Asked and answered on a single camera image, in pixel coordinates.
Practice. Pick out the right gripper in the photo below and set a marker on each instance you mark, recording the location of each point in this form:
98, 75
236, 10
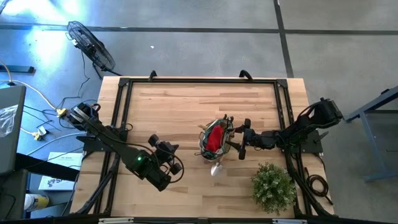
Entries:
248, 140

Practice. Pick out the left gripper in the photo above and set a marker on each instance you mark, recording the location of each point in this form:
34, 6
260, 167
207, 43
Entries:
153, 140

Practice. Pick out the red gardening gloves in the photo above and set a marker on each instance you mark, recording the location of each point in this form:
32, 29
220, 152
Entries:
214, 140

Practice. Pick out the beige green canvas gardening bag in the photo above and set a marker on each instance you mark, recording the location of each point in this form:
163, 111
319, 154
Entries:
202, 141

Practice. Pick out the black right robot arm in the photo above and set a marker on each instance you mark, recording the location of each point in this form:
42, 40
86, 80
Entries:
311, 121

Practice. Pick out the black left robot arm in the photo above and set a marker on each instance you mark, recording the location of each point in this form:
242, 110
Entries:
118, 146

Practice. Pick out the clear plastic bag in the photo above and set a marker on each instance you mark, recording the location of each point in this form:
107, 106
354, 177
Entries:
7, 121

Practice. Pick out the artificial green shrub plant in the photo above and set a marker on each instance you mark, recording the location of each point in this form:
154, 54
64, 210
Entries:
273, 189

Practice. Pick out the white printed paper sheet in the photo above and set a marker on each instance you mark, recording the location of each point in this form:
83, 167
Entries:
66, 160

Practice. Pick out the yellow power plug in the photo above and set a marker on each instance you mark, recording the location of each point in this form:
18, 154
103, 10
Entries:
61, 111

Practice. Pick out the white printed flat box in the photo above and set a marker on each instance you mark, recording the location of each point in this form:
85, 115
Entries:
57, 183

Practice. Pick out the black desk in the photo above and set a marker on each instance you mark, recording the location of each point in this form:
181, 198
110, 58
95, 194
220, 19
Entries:
46, 166

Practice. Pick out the black floor fan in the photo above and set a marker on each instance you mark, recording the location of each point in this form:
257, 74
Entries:
90, 46

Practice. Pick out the yellow white plug adapter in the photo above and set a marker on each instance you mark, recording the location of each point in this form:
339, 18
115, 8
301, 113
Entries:
38, 135

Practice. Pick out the yellow white can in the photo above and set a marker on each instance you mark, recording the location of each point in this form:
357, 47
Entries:
37, 202

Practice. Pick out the grey box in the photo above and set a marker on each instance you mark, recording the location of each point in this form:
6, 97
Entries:
17, 140

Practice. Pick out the black floor bar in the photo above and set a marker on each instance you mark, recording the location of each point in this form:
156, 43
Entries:
18, 69

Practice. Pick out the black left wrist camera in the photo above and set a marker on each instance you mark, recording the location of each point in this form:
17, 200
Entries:
170, 148

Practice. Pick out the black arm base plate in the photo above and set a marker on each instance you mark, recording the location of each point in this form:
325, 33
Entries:
90, 146
311, 144

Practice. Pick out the black metal table frame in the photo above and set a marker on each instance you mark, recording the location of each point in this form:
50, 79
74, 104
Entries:
202, 80

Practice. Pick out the grey metal bracket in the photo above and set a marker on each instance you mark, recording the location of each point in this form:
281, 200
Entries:
115, 221
289, 221

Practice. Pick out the blue metal cart frame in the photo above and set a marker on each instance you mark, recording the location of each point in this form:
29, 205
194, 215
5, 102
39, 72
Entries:
369, 149

